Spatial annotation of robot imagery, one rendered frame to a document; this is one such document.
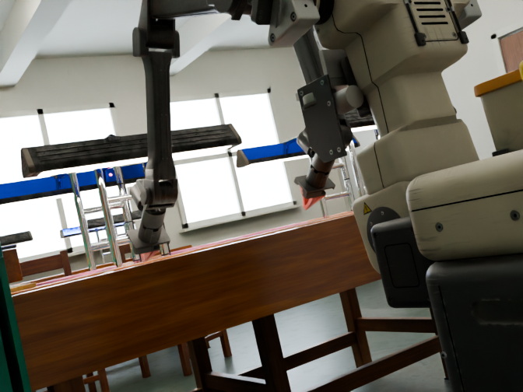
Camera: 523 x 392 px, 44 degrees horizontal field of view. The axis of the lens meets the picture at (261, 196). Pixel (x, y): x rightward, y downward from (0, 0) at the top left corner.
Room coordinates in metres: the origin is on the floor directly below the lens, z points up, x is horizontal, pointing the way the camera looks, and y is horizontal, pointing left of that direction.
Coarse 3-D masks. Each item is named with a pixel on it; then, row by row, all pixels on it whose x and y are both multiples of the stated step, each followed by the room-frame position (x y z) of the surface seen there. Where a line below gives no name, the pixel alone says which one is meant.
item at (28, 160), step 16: (192, 128) 1.84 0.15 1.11; (208, 128) 1.87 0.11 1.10; (224, 128) 1.89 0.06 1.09; (64, 144) 1.64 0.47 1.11; (80, 144) 1.66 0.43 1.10; (96, 144) 1.67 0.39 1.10; (112, 144) 1.69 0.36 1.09; (128, 144) 1.72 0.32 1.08; (144, 144) 1.74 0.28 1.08; (176, 144) 1.78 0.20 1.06; (192, 144) 1.80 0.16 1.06; (208, 144) 1.83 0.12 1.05; (224, 144) 1.86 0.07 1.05; (240, 144) 1.90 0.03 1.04; (32, 160) 1.57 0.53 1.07; (48, 160) 1.58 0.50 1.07; (64, 160) 1.60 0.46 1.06; (80, 160) 1.62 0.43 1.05; (96, 160) 1.64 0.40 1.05; (112, 160) 1.67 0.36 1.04; (32, 176) 1.61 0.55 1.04
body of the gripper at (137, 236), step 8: (128, 232) 1.69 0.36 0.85; (136, 232) 1.69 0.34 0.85; (144, 232) 1.65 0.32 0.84; (152, 232) 1.65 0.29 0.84; (160, 232) 1.68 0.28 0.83; (136, 240) 1.67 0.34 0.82; (144, 240) 1.67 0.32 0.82; (152, 240) 1.67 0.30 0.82; (160, 240) 1.70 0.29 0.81; (168, 240) 1.70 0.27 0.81; (136, 248) 1.66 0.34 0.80
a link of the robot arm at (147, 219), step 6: (144, 210) 1.62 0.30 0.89; (150, 210) 1.61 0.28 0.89; (156, 210) 1.61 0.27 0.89; (162, 210) 1.62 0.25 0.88; (144, 216) 1.63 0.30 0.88; (150, 216) 1.61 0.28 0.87; (156, 216) 1.61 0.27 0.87; (162, 216) 1.63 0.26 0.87; (144, 222) 1.64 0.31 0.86; (150, 222) 1.63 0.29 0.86; (156, 222) 1.63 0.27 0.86; (162, 222) 1.65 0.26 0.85; (150, 228) 1.64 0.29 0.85; (156, 228) 1.65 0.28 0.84
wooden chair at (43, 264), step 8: (48, 256) 3.94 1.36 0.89; (56, 256) 3.96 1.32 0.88; (64, 256) 3.97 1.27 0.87; (24, 264) 3.87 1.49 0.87; (32, 264) 3.89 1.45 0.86; (40, 264) 3.91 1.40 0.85; (48, 264) 3.93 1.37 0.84; (56, 264) 3.95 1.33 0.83; (64, 264) 3.96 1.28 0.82; (24, 272) 3.86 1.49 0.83; (32, 272) 3.88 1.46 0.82; (40, 272) 3.91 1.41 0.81; (64, 272) 3.99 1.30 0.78; (88, 376) 3.97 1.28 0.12; (96, 376) 3.63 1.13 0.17; (104, 376) 3.64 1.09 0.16; (88, 384) 3.98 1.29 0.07; (104, 384) 3.63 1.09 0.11
